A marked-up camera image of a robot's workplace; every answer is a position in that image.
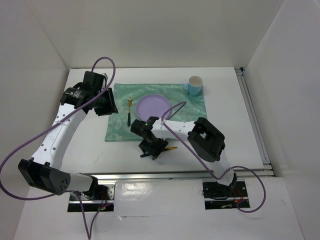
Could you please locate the purple cable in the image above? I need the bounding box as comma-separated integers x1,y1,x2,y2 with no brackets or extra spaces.
0,56,117,240
161,101,266,213

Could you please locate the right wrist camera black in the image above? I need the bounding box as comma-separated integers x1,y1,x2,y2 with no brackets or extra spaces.
130,119,146,137

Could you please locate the front aluminium rail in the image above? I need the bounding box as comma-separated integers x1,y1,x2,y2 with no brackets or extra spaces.
89,164,275,181

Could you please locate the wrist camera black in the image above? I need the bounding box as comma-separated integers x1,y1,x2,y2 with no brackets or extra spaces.
81,71,108,92
130,119,146,137

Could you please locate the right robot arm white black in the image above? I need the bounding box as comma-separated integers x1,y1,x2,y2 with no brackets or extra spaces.
130,116,238,196

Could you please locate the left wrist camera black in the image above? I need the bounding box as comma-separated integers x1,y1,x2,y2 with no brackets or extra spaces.
81,71,108,92

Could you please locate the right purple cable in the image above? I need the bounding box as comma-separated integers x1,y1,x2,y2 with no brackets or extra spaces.
161,101,266,213

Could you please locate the aluminium rail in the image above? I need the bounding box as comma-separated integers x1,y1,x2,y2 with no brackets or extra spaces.
89,164,275,181
234,67,273,170

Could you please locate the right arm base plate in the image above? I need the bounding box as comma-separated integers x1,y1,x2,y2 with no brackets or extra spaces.
202,180,250,210

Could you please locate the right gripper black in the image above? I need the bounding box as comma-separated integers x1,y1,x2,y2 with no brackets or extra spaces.
139,137,170,160

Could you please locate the gold fork black handle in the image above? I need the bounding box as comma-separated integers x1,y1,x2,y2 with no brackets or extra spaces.
127,96,133,127

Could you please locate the green patterned cloth placemat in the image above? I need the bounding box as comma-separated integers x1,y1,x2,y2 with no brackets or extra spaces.
104,83,207,142

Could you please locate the right side aluminium rail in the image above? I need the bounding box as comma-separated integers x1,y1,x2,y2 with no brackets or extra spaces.
234,67,273,170

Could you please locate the light blue mug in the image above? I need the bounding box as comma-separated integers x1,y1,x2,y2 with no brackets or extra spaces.
183,76,203,97

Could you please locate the purple plastic plate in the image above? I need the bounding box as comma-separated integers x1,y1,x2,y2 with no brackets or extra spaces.
136,94,171,122

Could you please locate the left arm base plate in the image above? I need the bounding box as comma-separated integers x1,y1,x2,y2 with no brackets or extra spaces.
67,182,116,213

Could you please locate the gold knife black handle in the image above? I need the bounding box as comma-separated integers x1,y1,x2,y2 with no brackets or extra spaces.
140,146,178,158

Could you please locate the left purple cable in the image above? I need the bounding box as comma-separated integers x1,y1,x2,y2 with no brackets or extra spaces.
0,56,117,240

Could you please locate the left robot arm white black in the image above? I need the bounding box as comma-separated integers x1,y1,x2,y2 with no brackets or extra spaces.
18,83,118,200

